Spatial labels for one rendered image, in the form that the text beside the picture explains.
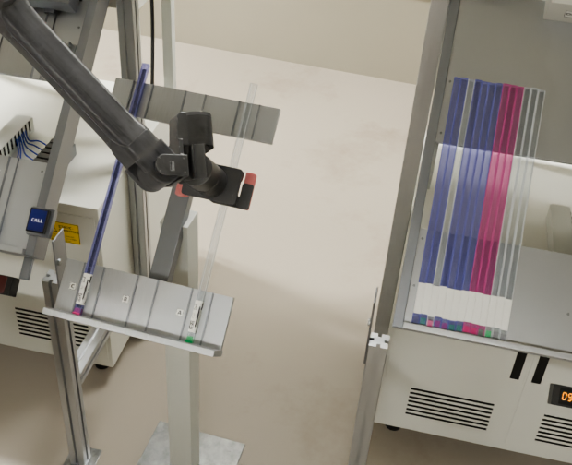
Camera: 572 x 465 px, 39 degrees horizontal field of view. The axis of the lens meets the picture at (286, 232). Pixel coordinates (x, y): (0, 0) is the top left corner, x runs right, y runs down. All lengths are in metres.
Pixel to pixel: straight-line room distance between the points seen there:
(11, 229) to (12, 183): 0.10
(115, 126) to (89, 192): 0.81
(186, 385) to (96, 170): 0.63
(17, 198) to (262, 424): 0.97
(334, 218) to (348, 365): 0.76
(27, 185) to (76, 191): 0.33
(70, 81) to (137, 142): 0.14
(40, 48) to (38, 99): 1.23
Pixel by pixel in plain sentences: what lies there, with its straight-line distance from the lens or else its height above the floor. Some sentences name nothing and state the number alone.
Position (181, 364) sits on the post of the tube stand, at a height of 0.43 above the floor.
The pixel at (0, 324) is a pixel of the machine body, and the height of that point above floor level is 0.15.
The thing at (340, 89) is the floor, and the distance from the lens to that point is 3.99.
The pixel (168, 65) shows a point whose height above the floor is 0.72.
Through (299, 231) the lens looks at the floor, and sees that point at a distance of 3.01.
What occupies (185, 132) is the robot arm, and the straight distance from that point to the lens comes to 1.37.
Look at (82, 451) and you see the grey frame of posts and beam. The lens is 2.22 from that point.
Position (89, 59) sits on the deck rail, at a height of 1.00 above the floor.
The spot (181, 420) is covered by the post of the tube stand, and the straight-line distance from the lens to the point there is 2.05.
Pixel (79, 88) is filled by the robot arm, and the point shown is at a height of 1.20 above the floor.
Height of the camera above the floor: 1.81
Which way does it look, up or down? 37 degrees down
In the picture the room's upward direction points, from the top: 4 degrees clockwise
